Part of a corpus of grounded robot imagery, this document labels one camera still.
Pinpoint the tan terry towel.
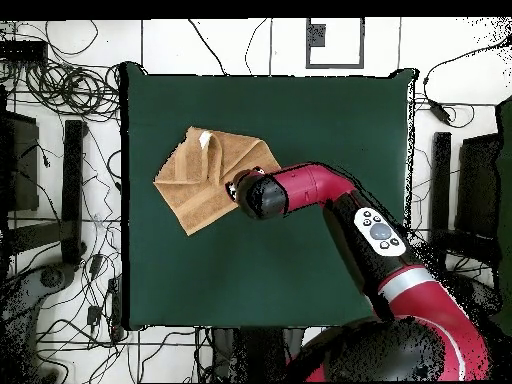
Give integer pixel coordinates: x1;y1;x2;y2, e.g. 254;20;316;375
152;126;282;237

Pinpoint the dark flat box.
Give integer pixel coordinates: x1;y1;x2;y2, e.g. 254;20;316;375
0;109;41;213
455;133;501;241

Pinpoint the dark green table cloth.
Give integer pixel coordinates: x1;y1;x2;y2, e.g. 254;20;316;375
119;61;419;331

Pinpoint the black upright bar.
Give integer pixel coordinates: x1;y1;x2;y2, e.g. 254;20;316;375
61;119;87;265
429;131;452;273

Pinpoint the black power strip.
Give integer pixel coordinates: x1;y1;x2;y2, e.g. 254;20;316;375
107;275;124;341

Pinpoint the grey chair base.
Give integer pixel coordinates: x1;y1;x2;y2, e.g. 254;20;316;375
0;263;77;384

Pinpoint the small black box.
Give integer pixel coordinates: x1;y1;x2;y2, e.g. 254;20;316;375
0;39;49;61

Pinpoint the green cloth strip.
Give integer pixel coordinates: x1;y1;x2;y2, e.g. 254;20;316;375
495;95;512;333

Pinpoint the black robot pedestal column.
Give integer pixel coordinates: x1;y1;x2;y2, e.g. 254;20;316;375
209;326;305;383

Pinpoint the grey square frame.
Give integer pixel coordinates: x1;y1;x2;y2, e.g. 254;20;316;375
305;17;366;70

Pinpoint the black coiled cable bundle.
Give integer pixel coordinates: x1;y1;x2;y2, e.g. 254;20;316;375
23;59;121;121

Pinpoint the black cable with adapter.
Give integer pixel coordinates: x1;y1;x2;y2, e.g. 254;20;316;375
421;39;512;129

